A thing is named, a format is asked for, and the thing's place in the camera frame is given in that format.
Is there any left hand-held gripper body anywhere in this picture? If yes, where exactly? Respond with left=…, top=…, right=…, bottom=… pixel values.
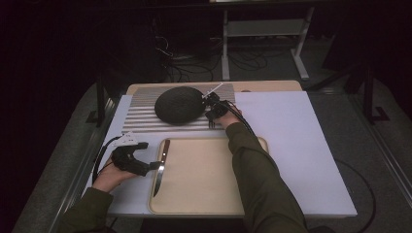
left=111, top=131, right=153, bottom=178

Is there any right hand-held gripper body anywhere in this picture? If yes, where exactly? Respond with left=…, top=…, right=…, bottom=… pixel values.
left=201, top=83, right=231, bottom=120

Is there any knife with wooden handle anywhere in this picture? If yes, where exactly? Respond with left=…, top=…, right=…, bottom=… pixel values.
left=153, top=139, right=171, bottom=198

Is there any beige plastic tray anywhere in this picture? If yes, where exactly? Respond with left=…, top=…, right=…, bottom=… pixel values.
left=148, top=136, right=270, bottom=216

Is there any dark round textured plate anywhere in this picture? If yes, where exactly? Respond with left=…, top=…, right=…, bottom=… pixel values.
left=154, top=85, right=207, bottom=126

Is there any striped placemat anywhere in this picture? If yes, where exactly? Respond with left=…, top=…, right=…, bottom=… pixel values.
left=120, top=83, right=237, bottom=134

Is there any black metal stand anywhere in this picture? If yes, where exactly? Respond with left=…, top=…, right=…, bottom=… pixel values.
left=361, top=64, right=392, bottom=125
left=86, top=74, right=109, bottom=127

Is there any white table board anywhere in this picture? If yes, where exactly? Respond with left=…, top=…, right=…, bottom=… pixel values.
left=82, top=90, right=358, bottom=217

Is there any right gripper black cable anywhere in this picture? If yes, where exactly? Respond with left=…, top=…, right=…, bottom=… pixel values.
left=226, top=100, right=258, bottom=137

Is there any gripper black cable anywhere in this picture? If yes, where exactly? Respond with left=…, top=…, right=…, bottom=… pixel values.
left=226, top=100, right=258, bottom=137
left=91, top=135, right=120, bottom=185

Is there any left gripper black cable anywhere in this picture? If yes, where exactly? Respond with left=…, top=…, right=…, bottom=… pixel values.
left=91, top=135, right=120, bottom=185

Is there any bundle of floor cables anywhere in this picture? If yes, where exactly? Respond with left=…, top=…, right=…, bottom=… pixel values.
left=152, top=35, right=270, bottom=83

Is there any aluminium rail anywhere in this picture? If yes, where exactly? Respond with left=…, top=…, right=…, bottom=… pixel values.
left=349, top=93, right=412, bottom=208
left=48, top=96, right=119, bottom=233

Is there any white metal desk frame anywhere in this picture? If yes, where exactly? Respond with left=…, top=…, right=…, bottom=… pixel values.
left=222, top=6, right=316, bottom=82

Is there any black cable on floor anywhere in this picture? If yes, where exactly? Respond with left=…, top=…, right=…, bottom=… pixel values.
left=333, top=157, right=378, bottom=233

